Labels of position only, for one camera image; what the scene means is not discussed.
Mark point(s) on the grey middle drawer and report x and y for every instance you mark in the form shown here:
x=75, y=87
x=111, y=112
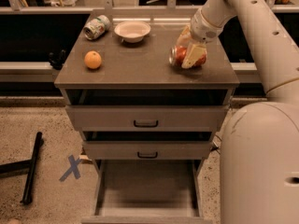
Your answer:
x=147, y=145

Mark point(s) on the orange fruit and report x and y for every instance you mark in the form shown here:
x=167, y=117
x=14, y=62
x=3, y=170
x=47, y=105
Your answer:
x=93, y=59

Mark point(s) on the grey bottom drawer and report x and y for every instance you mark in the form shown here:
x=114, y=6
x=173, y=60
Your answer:
x=146, y=192

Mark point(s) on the black clamp on rail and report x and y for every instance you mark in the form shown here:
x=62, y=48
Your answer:
x=57, y=60

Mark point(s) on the blue tape cross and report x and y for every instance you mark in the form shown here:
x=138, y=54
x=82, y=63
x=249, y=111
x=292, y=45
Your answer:
x=73, y=169

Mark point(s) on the black stand leg left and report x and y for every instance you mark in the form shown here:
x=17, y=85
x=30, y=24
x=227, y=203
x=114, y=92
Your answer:
x=28, y=166

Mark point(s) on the red coke can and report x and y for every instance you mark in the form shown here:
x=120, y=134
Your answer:
x=177, y=55

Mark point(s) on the grey drawer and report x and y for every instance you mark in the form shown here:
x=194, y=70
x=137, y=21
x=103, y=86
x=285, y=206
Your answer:
x=147, y=145
x=146, y=192
x=147, y=118

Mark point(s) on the grey drawer cabinet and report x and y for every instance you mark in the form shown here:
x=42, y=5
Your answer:
x=140, y=74

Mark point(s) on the grey top drawer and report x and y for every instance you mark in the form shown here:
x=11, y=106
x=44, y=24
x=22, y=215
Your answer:
x=147, y=118

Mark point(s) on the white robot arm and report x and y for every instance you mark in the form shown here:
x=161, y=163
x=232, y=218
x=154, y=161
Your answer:
x=260, y=143

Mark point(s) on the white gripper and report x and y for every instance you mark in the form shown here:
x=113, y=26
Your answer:
x=203, y=29

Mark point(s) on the white bowl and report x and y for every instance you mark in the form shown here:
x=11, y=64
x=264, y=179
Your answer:
x=132, y=31

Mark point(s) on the green white can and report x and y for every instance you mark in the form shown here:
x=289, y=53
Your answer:
x=96, y=27

